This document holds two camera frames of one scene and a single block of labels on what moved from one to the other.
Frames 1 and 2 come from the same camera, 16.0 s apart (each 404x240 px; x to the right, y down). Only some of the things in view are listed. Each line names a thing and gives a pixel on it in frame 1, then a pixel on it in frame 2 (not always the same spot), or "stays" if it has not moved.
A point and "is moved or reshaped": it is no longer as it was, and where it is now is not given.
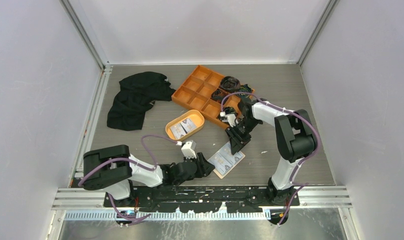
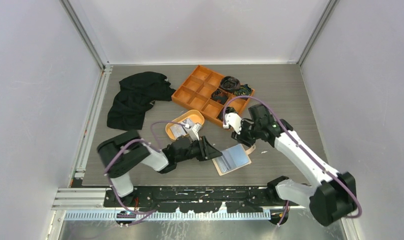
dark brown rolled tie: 229,84 stays
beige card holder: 224,161 is moved or reshaped
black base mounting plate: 203,199 stays
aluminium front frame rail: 91,205 stays
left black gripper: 204,167 -> 206,151
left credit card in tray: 178,130 stays
